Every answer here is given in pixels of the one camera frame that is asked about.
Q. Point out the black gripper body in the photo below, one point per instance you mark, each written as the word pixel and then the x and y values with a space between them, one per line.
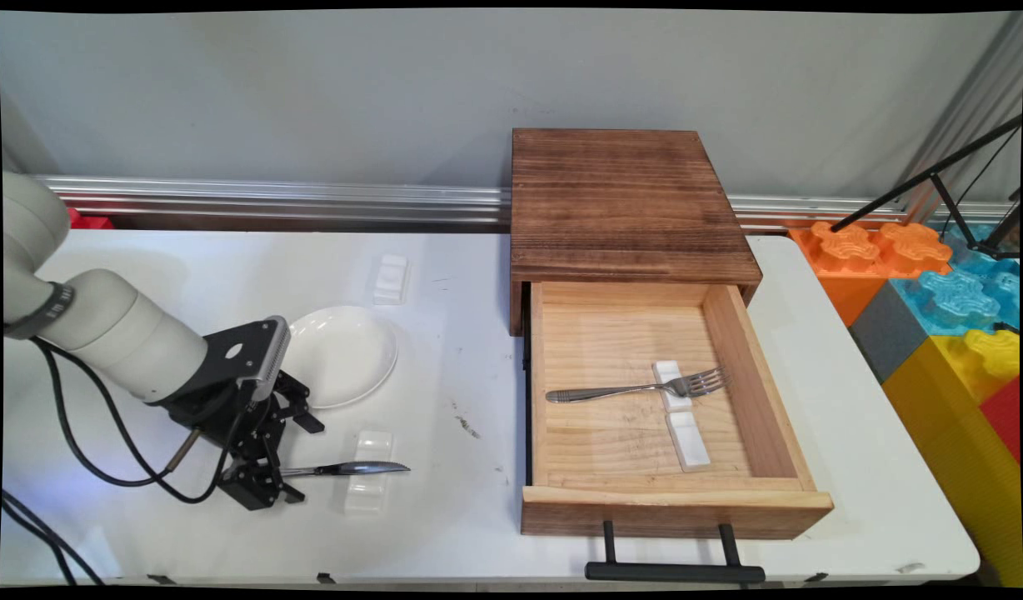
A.
pixel 207 412

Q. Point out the dark wooden drawer cabinet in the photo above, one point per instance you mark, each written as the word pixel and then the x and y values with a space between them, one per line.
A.
pixel 628 200

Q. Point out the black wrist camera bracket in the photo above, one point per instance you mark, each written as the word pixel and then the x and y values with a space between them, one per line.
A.
pixel 245 354

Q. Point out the light wooden drawer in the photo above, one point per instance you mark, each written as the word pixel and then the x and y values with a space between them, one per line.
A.
pixel 628 442

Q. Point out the black tripod stand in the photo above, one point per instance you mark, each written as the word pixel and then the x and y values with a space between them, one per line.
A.
pixel 936 177

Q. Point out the clear cutlery rest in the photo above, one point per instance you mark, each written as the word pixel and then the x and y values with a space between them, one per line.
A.
pixel 390 279
pixel 366 496

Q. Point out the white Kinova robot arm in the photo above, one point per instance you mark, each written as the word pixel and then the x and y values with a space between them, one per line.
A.
pixel 112 342

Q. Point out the blue foam block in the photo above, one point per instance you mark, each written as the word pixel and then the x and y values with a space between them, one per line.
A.
pixel 961 296

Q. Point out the red foam piece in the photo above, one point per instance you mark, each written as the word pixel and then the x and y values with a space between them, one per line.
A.
pixel 91 222

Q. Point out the grey foam block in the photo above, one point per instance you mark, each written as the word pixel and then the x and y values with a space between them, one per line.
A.
pixel 888 333

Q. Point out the white round plate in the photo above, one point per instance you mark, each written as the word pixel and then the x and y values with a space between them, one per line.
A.
pixel 349 354

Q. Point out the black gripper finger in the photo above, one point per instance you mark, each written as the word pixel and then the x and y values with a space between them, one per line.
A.
pixel 257 487
pixel 299 408

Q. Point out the silver table knife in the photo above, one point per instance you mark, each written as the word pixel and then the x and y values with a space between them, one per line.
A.
pixel 353 468

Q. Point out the red foam block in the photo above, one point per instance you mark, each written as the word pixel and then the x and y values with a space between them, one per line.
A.
pixel 1005 417

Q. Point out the aluminium rail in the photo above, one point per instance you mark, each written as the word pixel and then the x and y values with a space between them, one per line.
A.
pixel 311 204

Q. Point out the silver fork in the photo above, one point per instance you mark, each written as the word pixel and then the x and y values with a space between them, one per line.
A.
pixel 595 392

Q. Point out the white cutlery rest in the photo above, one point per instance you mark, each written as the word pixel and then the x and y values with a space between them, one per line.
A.
pixel 688 442

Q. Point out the orange foam block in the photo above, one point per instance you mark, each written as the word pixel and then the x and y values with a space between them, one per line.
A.
pixel 849 250

